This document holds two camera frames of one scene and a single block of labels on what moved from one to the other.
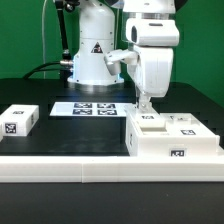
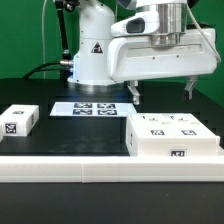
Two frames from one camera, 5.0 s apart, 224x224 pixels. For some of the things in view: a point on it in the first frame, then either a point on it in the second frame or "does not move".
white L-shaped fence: (157, 168) does not move
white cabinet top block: (18, 120) does not move
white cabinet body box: (155, 134) does not move
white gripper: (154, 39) → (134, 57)
